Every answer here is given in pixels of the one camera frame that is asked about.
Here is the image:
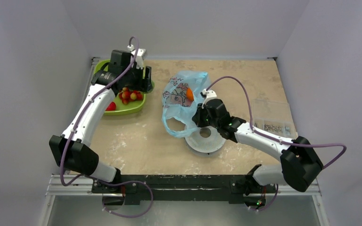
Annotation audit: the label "red fake fruits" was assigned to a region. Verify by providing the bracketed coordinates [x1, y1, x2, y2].
[117, 87, 144, 105]

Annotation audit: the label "orange fake fruit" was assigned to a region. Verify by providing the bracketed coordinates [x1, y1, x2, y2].
[186, 88, 194, 102]

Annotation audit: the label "blue plastic bag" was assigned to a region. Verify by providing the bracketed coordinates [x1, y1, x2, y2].
[161, 71, 211, 138]

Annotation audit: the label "red fake apple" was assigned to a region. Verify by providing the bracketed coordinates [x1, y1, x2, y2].
[106, 102, 116, 112]

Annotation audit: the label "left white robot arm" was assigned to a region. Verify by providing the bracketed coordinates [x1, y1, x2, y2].
[49, 48, 153, 193]

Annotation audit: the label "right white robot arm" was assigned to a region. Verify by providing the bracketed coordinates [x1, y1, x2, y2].
[192, 99, 324, 193]

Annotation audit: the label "green plastic tub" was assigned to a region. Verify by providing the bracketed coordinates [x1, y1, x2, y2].
[91, 60, 147, 116]

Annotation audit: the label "white perforated filament spool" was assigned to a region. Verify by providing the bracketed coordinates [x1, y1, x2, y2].
[185, 126, 226, 157]

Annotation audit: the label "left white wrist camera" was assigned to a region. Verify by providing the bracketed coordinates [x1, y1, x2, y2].
[127, 44, 147, 69]

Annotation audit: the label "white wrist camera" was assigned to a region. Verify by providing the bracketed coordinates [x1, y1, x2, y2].
[127, 44, 147, 69]
[200, 89, 217, 108]

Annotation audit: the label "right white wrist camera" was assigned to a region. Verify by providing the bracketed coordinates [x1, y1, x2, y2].
[200, 89, 217, 108]

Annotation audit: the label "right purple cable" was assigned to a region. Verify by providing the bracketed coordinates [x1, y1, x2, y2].
[206, 76, 347, 213]

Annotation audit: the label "purple cable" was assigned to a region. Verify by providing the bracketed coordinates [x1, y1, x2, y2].
[59, 36, 154, 219]
[206, 76, 347, 213]

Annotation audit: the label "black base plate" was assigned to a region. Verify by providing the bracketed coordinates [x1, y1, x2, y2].
[91, 175, 276, 207]

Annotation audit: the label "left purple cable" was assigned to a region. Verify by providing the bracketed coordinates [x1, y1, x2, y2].
[59, 36, 154, 219]

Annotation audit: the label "aluminium frame rail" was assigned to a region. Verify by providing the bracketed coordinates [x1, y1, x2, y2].
[46, 174, 321, 197]

